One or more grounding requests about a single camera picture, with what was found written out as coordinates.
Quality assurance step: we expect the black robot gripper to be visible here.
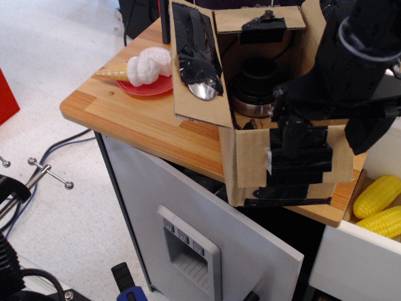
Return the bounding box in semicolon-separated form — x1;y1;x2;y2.
271;67;400;159

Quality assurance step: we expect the brown cardboard box with flaps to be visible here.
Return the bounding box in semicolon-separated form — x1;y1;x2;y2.
168;0;369;208

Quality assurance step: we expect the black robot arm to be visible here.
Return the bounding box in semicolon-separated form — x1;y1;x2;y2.
272;1;400;158

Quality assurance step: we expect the upper yellow toy corn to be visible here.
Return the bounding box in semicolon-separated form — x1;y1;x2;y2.
353;175;400;219

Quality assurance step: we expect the yellow toy corn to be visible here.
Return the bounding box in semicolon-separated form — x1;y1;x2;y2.
353;175;400;219
356;206;400;238

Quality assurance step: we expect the lower yellow toy corn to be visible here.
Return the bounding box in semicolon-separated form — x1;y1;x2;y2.
356;206;400;238

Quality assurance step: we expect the metal spoon taped left flap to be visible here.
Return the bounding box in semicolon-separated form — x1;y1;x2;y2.
188;83;217;101

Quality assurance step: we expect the white drawer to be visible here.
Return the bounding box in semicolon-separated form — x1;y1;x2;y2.
309;120;400;300

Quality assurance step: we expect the red plastic plate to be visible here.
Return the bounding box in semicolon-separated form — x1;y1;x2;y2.
117;75;173;97

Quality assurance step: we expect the grey toy fridge cabinet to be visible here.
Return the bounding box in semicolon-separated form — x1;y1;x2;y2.
96;134;304;300

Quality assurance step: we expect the toy ice cream cone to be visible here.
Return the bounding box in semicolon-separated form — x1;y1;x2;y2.
94;46;172;87

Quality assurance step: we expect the black device behind table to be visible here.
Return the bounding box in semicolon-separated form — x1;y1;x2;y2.
118;0;160;39

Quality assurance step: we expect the red box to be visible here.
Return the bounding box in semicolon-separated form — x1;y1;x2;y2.
0;70;20;125

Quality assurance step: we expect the metal screw clamp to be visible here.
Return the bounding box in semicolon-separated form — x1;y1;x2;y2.
1;153;75;219

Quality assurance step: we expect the blue black clamp handle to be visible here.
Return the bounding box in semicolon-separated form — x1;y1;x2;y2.
111;262;148;301

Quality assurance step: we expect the black floor cable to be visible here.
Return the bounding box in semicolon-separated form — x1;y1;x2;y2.
0;128;91;233

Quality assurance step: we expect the blue floor cable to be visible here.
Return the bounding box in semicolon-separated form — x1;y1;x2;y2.
0;136;96;245

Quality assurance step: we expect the black braided cable sleeve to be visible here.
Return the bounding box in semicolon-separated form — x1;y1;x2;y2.
0;233;65;301

